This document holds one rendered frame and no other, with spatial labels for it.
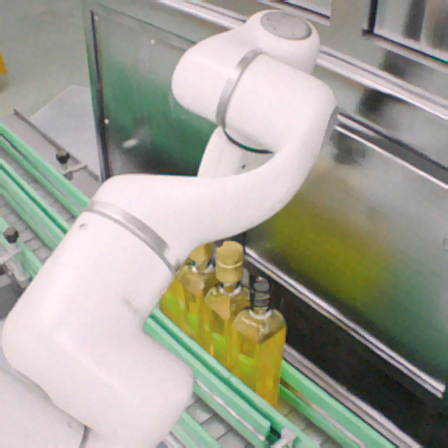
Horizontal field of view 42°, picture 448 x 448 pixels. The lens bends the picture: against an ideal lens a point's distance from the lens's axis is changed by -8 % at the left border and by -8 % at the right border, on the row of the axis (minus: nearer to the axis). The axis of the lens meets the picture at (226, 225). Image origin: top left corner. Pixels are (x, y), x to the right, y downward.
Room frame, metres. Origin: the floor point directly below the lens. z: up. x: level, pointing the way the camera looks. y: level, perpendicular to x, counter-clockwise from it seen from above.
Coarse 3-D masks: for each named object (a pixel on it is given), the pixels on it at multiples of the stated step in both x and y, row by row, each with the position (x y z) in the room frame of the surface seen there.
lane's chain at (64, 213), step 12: (0, 156) 1.27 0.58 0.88; (12, 168) 1.21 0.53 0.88; (24, 168) 1.21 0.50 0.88; (24, 180) 1.16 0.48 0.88; (36, 180) 1.16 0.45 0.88; (36, 192) 1.11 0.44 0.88; (48, 192) 1.11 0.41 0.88; (48, 204) 1.06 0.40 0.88; (60, 204) 1.06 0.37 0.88; (60, 216) 1.02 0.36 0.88; (72, 216) 1.02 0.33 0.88; (276, 408) 0.54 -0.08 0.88; (288, 408) 0.54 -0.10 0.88; (288, 420) 0.51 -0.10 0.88; (300, 420) 0.51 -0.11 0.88; (312, 432) 0.49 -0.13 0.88; (324, 432) 0.49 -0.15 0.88; (324, 444) 0.47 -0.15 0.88; (336, 444) 0.47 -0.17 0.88
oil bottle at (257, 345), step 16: (240, 320) 0.54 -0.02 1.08; (256, 320) 0.54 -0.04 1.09; (272, 320) 0.54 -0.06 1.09; (240, 336) 0.54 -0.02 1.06; (256, 336) 0.52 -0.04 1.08; (272, 336) 0.53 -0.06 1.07; (240, 352) 0.54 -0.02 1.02; (256, 352) 0.52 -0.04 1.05; (272, 352) 0.53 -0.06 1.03; (240, 368) 0.54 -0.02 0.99; (256, 368) 0.52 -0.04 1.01; (272, 368) 0.53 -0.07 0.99; (256, 384) 0.52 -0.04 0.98; (272, 384) 0.54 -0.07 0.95; (272, 400) 0.54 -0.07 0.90
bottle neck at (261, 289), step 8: (256, 280) 0.56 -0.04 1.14; (264, 280) 0.56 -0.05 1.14; (256, 288) 0.56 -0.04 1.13; (264, 288) 0.56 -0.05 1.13; (272, 288) 0.55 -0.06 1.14; (256, 296) 0.54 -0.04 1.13; (264, 296) 0.54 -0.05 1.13; (272, 296) 0.55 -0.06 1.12; (256, 304) 0.54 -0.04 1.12; (264, 304) 0.54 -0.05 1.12; (256, 312) 0.54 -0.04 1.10; (264, 312) 0.54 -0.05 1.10
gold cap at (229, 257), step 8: (224, 248) 0.60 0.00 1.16; (232, 248) 0.60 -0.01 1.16; (240, 248) 0.60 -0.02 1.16; (216, 256) 0.59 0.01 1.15; (224, 256) 0.58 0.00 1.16; (232, 256) 0.58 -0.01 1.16; (240, 256) 0.59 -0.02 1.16; (216, 264) 0.59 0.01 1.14; (224, 264) 0.58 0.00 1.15; (232, 264) 0.58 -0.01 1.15; (240, 264) 0.59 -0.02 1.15; (216, 272) 0.59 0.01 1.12; (224, 272) 0.58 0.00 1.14; (232, 272) 0.58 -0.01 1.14; (240, 272) 0.59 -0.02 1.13; (224, 280) 0.58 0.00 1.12; (232, 280) 0.58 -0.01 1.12
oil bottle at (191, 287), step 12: (180, 276) 0.63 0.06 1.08; (192, 276) 0.62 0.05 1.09; (204, 276) 0.62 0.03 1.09; (180, 288) 0.63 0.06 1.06; (192, 288) 0.61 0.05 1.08; (204, 288) 0.61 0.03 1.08; (180, 300) 0.63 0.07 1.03; (192, 300) 0.61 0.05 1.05; (180, 312) 0.63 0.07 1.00; (192, 312) 0.61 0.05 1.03; (180, 324) 0.64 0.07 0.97; (192, 324) 0.61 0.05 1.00; (192, 336) 0.61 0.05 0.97; (204, 336) 0.60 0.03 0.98; (204, 348) 0.60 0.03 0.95
